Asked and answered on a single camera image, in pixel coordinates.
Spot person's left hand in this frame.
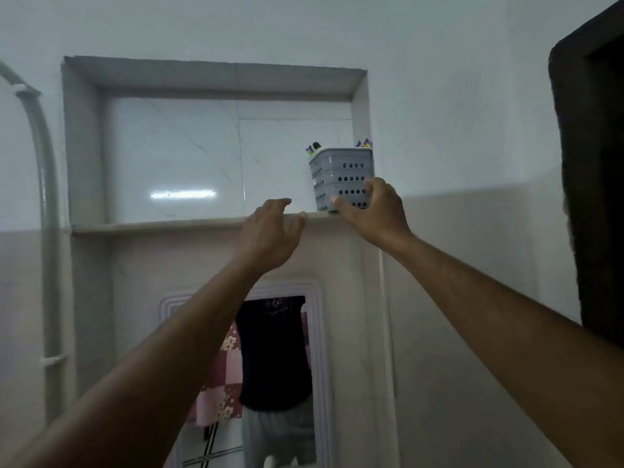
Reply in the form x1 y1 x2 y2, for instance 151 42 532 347
237 199 307 274

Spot person's right hand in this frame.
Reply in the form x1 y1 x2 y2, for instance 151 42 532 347
331 177 414 252

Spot grey perforated plastic basket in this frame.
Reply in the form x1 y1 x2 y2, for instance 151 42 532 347
308 147 374 213

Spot person's right forearm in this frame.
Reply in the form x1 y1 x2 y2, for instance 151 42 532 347
385 234 624 468

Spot person's left forearm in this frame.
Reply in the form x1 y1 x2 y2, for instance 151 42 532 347
0 258 281 468

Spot white framed wall mirror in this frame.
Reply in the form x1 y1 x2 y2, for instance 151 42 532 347
158 281 334 468

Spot grey wall pipe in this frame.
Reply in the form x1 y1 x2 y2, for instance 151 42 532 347
0 60 67 427

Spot dark wooden door frame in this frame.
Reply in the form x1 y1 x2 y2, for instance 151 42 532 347
548 0 624 349

